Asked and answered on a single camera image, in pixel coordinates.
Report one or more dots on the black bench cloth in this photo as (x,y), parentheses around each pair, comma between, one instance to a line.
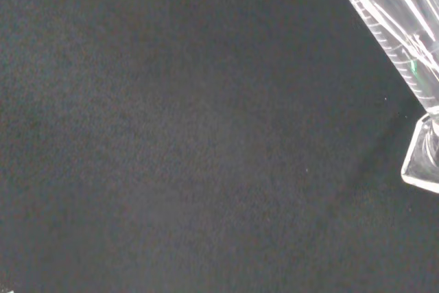
(188,135)

